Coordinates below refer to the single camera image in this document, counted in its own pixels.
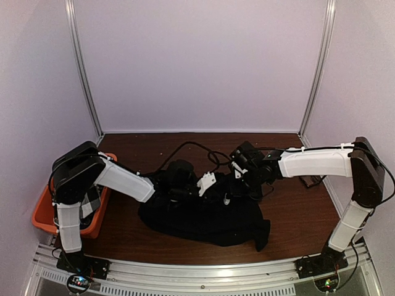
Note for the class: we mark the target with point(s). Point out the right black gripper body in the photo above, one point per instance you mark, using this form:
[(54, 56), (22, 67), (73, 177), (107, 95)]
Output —
[(251, 182)]

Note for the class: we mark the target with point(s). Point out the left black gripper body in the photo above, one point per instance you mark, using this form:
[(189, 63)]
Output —
[(179, 193)]

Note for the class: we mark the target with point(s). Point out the round gold brooch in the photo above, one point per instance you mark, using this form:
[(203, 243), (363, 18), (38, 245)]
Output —
[(226, 200)]

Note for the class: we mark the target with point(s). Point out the black t-shirt blue logo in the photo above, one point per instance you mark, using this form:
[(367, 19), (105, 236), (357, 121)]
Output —
[(208, 219)]

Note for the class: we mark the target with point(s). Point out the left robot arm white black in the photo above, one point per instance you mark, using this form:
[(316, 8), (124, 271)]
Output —
[(143, 188)]

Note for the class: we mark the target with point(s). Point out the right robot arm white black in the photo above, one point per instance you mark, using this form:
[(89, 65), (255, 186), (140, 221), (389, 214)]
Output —
[(356, 160)]

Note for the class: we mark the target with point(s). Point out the black white checkered shirt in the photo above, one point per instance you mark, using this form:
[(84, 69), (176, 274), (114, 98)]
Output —
[(91, 202)]

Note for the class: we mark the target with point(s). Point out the right circuit board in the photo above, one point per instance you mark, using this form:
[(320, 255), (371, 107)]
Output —
[(327, 284)]

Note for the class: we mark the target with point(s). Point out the circuit board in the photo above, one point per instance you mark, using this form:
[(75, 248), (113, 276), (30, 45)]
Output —
[(78, 284), (327, 284)]

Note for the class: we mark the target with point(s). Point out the orange plastic bin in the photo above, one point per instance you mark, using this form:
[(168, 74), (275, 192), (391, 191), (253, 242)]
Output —
[(46, 216)]

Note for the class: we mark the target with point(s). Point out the left circuit board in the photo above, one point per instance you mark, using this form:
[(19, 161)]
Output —
[(78, 284)]

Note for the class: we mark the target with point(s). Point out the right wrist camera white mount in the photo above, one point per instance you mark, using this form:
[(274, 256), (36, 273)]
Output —
[(238, 171)]

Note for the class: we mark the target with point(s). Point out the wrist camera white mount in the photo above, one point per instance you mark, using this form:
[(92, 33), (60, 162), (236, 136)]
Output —
[(238, 171), (205, 182)]

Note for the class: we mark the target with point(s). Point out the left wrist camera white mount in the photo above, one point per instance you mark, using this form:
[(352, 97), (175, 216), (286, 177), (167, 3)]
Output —
[(205, 182)]

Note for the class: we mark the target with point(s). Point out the aluminium front rail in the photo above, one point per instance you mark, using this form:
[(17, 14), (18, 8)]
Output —
[(278, 277)]

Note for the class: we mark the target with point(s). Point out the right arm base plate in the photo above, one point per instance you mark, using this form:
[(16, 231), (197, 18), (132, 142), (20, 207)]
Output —
[(316, 265)]

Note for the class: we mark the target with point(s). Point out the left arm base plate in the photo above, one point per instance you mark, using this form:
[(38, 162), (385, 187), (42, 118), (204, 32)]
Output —
[(90, 267)]

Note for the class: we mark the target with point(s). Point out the right aluminium corner post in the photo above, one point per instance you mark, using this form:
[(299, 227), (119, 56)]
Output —
[(327, 33)]

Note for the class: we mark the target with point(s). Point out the aluminium corner post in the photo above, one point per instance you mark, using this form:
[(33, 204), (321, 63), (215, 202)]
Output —
[(81, 69), (327, 33)]

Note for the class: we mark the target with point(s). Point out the left aluminium corner post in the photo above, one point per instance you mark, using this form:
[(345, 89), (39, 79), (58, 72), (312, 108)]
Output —
[(81, 69)]

